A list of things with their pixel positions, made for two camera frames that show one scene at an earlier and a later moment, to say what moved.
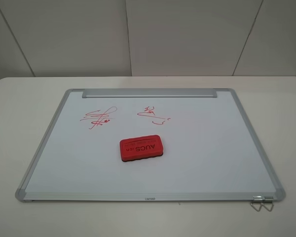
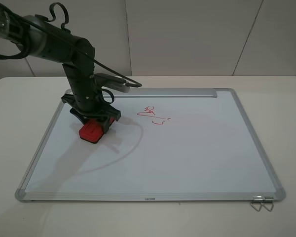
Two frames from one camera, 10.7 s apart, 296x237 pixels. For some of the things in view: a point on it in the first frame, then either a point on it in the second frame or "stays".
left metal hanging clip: (257, 198) stays
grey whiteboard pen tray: (149, 93) stays
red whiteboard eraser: (141, 147) to (92, 131)
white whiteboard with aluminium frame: (150, 144) stays
